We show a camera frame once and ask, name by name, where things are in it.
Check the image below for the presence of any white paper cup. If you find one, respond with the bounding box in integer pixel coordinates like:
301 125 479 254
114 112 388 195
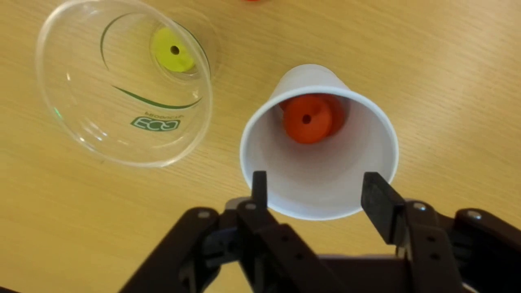
238 63 401 223

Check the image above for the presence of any yellow round block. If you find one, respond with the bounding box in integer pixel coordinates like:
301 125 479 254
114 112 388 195
150 26 199 75

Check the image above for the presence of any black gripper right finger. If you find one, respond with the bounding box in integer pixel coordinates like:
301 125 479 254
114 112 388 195
360 171 521 293

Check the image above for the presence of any clear plastic cup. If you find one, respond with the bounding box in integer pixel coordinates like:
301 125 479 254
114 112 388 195
34 0 215 169

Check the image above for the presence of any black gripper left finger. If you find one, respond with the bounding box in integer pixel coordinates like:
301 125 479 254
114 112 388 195
119 171 349 293

